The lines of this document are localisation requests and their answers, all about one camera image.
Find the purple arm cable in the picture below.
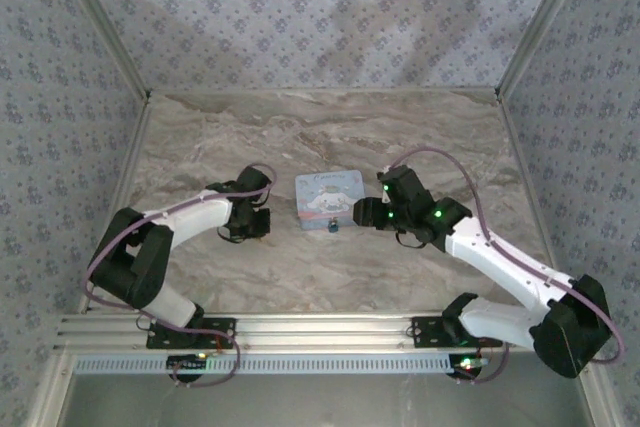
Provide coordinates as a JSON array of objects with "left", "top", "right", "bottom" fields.
[
  {"left": 82, "top": 162, "right": 276, "bottom": 321},
  {"left": 389, "top": 146, "right": 627, "bottom": 364}
]

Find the aluminium table back rail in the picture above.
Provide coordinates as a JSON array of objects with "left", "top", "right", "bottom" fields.
[{"left": 147, "top": 86, "right": 501, "bottom": 98}]

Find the grey slotted cable duct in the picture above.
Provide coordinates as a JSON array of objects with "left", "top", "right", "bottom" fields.
[{"left": 73, "top": 352, "right": 459, "bottom": 376}]

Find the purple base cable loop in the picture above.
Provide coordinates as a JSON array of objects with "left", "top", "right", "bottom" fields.
[
  {"left": 169, "top": 331, "right": 245, "bottom": 390},
  {"left": 452, "top": 339, "right": 511, "bottom": 386}
]

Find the aluminium frame post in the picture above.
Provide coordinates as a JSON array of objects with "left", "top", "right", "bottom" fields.
[
  {"left": 52, "top": 0, "right": 154, "bottom": 101},
  {"left": 27, "top": 351, "right": 76, "bottom": 427},
  {"left": 574, "top": 351, "right": 619, "bottom": 427},
  {"left": 494, "top": 0, "right": 599, "bottom": 101}
]

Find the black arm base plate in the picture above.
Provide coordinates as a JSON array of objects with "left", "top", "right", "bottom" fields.
[
  {"left": 146, "top": 316, "right": 237, "bottom": 350},
  {"left": 410, "top": 315, "right": 503, "bottom": 348}
]

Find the blue cartoon tin box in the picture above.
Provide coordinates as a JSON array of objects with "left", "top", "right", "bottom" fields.
[{"left": 294, "top": 170, "right": 366, "bottom": 232}]

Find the controller board with leds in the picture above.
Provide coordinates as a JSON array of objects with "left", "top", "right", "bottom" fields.
[
  {"left": 167, "top": 354, "right": 209, "bottom": 371},
  {"left": 449, "top": 354, "right": 489, "bottom": 378}
]

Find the aluminium table side rail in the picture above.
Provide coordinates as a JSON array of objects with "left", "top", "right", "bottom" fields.
[
  {"left": 497, "top": 96, "right": 559, "bottom": 278},
  {"left": 77, "top": 96, "right": 154, "bottom": 316}
]

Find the black camera cable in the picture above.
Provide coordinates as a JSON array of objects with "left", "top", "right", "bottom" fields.
[
  {"left": 393, "top": 227, "right": 426, "bottom": 251},
  {"left": 217, "top": 225, "right": 246, "bottom": 246}
]

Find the aluminium lower frame post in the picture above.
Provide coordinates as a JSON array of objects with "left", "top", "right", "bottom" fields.
[
  {"left": 27, "top": 351, "right": 76, "bottom": 427},
  {"left": 574, "top": 351, "right": 619, "bottom": 427}
]

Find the grey sheet metal panel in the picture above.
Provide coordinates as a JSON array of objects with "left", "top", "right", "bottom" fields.
[{"left": 59, "top": 371, "right": 596, "bottom": 427}]

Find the aluminium mounting rail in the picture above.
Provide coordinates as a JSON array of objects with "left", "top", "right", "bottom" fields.
[{"left": 53, "top": 313, "right": 599, "bottom": 353}]

